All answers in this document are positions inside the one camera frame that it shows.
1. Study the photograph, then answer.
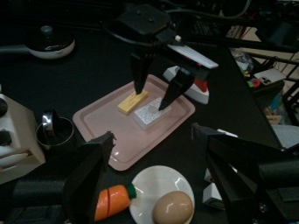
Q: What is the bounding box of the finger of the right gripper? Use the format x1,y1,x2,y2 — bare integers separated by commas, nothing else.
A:
129,52,158,96
158,67,196,112

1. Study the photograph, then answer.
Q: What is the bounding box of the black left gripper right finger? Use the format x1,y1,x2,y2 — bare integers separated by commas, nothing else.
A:
191,122,291,224

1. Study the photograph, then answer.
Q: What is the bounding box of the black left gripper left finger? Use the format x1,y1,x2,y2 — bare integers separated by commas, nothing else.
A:
61,130,117,224

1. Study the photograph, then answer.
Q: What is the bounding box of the yellow butter block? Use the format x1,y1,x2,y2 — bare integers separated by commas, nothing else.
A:
116,88,150,116

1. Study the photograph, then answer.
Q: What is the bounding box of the white speckled block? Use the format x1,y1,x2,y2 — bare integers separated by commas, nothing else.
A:
132,96,174,130

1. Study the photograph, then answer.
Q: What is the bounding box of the brown toy egg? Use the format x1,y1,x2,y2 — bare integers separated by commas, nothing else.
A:
151,190,194,224

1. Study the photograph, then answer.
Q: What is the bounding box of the orange toy carrot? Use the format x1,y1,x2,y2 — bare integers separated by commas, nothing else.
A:
93,183,137,222

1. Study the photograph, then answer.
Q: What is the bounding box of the black cup with metal rim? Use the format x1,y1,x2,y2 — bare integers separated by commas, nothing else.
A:
35,109,76,151

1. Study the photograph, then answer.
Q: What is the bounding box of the white plate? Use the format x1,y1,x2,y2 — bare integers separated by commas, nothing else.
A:
128,164,196,224

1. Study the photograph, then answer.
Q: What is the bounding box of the pink plastic tray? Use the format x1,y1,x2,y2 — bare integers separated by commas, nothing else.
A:
71,73,196,172

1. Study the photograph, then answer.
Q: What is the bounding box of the white toy stove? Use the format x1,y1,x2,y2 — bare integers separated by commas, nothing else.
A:
0,92,47,186

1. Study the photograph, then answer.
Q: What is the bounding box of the white smartphone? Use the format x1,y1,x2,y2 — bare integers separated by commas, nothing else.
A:
252,67,287,86

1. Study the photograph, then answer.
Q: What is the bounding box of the white pot with black lid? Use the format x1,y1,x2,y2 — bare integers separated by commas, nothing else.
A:
0,24,77,60

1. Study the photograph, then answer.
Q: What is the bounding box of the black cable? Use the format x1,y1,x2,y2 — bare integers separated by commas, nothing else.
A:
218,0,252,19

